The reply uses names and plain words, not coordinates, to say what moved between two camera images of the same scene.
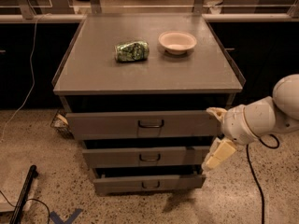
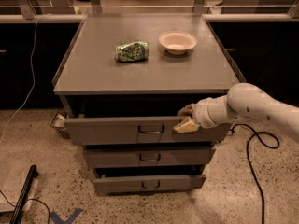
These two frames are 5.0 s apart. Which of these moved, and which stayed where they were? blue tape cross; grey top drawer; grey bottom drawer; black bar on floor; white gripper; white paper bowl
Moved: grey top drawer; white gripper
Stayed: grey bottom drawer; blue tape cross; white paper bowl; black bar on floor
